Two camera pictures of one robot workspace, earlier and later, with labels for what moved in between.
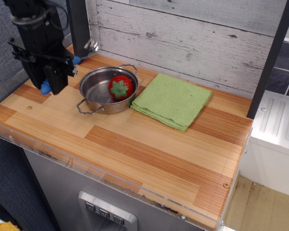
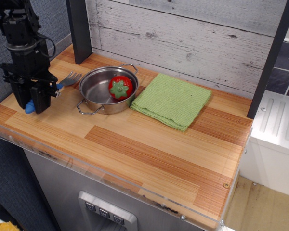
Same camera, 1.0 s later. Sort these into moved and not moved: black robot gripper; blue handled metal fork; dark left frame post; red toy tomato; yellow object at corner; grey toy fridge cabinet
Moved: black robot gripper; blue handled metal fork
Not moved: grey toy fridge cabinet; dark left frame post; red toy tomato; yellow object at corner
